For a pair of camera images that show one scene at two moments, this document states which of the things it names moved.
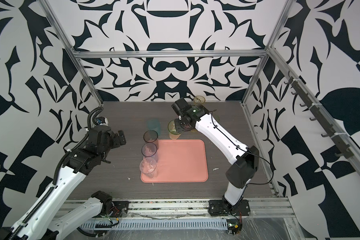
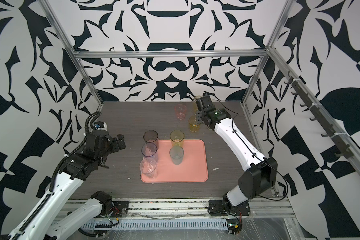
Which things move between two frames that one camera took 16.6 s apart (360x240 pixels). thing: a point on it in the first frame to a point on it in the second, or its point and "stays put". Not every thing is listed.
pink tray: [183, 160] stays put
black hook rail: [345, 152] stays put
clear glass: [148, 166] stays put
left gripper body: [113, 141] stays put
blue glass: [149, 150] stays put
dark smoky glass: [151, 136] stays put
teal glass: [154, 124] to [176, 153]
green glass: [173, 134] to [177, 137]
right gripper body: [181, 126] to [201, 115]
